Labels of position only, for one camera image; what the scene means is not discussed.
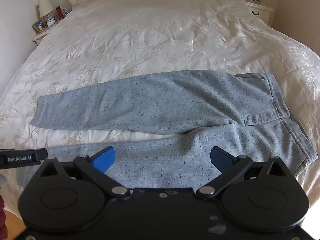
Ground bed with white floral bedspread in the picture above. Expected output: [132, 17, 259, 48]
[0, 0, 320, 214]

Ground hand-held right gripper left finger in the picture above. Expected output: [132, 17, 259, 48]
[37, 146, 130, 197]

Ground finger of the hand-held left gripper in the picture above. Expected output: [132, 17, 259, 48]
[37, 148, 48, 162]

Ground grey-blue speckled pants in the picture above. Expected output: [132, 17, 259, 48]
[30, 69, 312, 189]

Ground dark red fuzzy cloth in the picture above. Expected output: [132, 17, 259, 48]
[0, 194, 8, 233]

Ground white shade table lamp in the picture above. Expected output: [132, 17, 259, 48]
[38, 0, 54, 18]

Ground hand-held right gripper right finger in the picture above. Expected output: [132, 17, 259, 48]
[196, 146, 288, 198]

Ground wooden photo frame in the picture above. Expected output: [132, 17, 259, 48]
[32, 19, 48, 33]

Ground cream nightstand with drawer handle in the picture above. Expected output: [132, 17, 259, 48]
[232, 0, 275, 27]

